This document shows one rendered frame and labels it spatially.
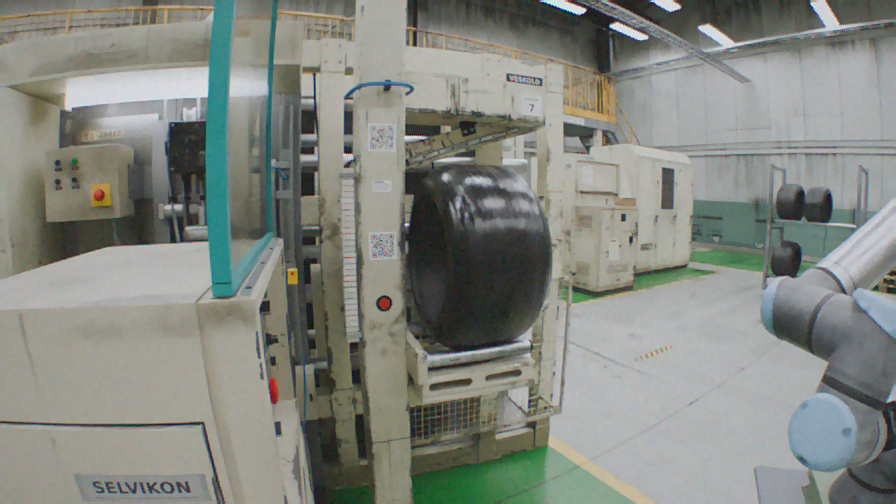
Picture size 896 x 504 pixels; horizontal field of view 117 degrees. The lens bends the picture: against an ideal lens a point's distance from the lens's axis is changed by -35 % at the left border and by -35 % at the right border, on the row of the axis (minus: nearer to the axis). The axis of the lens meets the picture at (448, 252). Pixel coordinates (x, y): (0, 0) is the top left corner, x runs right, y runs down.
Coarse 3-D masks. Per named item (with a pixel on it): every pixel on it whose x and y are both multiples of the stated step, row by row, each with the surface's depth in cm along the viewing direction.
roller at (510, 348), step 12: (468, 348) 117; (480, 348) 118; (492, 348) 119; (504, 348) 120; (516, 348) 121; (528, 348) 122; (432, 360) 112; (444, 360) 113; (456, 360) 115; (468, 360) 116; (480, 360) 118
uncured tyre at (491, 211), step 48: (432, 192) 116; (480, 192) 106; (528, 192) 112; (432, 240) 152; (480, 240) 101; (528, 240) 105; (432, 288) 150; (480, 288) 102; (528, 288) 106; (432, 336) 125; (480, 336) 111
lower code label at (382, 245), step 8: (376, 232) 110; (384, 232) 111; (392, 232) 112; (376, 240) 110; (384, 240) 111; (392, 240) 112; (376, 248) 111; (384, 248) 111; (392, 248) 112; (376, 256) 111; (384, 256) 112; (392, 256) 113
